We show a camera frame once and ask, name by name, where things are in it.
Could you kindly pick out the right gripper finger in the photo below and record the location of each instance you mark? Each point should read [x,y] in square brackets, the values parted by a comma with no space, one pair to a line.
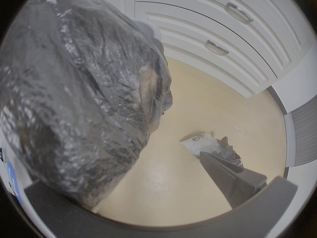
[230,182]

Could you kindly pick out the crumpled black plastic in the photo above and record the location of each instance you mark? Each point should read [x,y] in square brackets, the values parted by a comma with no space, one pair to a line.
[227,150]

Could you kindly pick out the white wardrobe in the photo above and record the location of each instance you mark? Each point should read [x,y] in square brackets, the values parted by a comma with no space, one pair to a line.
[210,33]

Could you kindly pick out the white trash bin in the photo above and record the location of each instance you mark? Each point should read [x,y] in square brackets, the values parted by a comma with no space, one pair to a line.
[148,28]

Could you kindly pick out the grey curtain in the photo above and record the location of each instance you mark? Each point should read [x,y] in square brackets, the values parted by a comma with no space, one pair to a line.
[304,132]

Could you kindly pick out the white printed wrapper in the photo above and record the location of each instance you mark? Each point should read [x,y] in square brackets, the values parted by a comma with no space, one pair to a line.
[200,144]

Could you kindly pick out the black plastic bag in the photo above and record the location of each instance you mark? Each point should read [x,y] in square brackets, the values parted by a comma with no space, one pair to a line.
[74,95]

